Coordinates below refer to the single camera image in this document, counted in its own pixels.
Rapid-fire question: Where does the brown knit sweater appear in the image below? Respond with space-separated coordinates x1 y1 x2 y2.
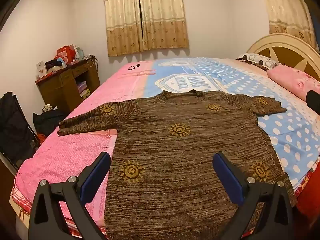
57 89 298 240

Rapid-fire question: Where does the red bed skirt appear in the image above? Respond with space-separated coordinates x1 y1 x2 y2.
296 169 320 222

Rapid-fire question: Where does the pink pillow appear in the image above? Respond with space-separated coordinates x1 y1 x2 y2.
267 65 320 103

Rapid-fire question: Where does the red gift box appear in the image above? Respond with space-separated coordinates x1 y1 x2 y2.
57 45 76 63

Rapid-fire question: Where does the red plaid bed sheet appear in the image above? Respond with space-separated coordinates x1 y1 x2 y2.
11 179 34 218

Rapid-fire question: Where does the black suitcase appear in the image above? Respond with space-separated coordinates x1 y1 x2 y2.
0 92 40 170

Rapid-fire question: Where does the pink and blue printed blanket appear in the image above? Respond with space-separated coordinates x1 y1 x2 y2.
11 57 320 233

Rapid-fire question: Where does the white card box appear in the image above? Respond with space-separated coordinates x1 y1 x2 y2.
37 60 47 79

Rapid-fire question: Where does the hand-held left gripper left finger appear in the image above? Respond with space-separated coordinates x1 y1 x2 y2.
28 151 111 240

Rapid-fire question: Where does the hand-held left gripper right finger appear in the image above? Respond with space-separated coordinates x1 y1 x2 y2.
212 152 294 240

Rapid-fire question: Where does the cream bed headboard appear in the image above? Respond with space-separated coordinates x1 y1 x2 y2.
246 33 320 80

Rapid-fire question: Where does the black and white patterned pillow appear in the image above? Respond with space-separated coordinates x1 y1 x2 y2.
236 52 282 70

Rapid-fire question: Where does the dark wooden desk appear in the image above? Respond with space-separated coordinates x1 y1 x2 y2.
35 56 101 113

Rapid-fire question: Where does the black bag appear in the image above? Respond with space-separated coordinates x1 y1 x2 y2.
32 109 67 137

